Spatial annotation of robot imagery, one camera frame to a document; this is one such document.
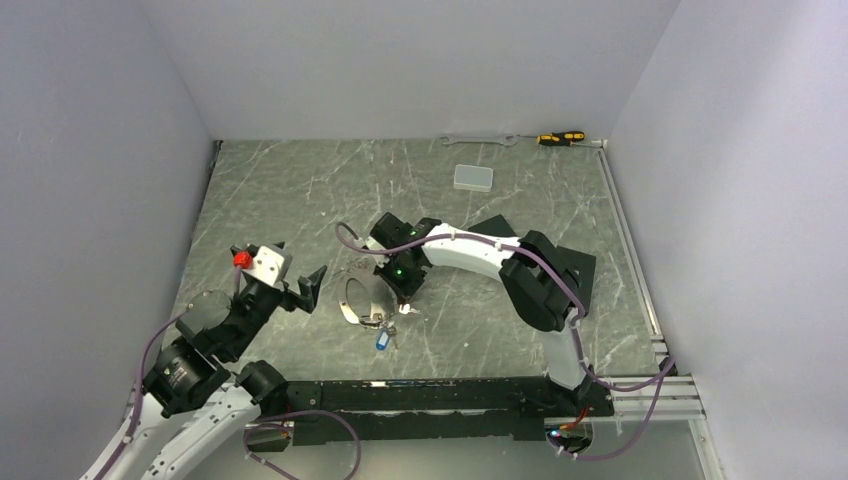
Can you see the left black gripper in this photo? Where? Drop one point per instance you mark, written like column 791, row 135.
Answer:
column 308, row 288

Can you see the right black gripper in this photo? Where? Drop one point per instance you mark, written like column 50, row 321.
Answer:
column 403, row 290

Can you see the blue key tag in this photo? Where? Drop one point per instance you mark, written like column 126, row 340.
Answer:
column 383, row 340

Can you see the black tag key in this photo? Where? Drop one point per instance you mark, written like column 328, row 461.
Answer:
column 407, row 309

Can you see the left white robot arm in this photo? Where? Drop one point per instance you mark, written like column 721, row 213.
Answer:
column 185, row 401

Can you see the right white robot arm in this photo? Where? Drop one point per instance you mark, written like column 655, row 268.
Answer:
column 549, row 286

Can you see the grey plastic box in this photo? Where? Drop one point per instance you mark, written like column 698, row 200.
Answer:
column 473, row 178

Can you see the silver open-end wrench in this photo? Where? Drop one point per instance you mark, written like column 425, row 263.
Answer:
column 502, row 140

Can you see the black rectangular device box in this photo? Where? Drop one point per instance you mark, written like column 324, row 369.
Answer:
column 580, row 272

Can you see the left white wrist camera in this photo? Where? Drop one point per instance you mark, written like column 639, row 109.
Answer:
column 270, row 268

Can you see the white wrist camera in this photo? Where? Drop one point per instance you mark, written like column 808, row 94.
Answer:
column 372, row 245
column 270, row 268

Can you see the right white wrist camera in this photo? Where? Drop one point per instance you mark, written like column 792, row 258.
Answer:
column 372, row 245

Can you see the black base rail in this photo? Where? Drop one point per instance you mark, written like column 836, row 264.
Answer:
column 520, row 408

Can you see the aluminium frame rail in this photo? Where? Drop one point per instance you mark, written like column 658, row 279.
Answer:
column 666, row 417

